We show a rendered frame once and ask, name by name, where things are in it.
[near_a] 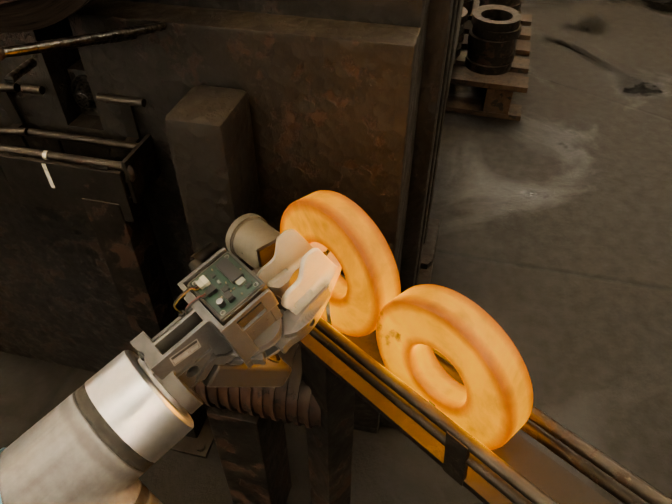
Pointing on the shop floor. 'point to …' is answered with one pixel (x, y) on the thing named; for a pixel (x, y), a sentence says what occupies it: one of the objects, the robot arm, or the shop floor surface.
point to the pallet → (492, 58)
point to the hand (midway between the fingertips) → (336, 252)
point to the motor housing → (259, 432)
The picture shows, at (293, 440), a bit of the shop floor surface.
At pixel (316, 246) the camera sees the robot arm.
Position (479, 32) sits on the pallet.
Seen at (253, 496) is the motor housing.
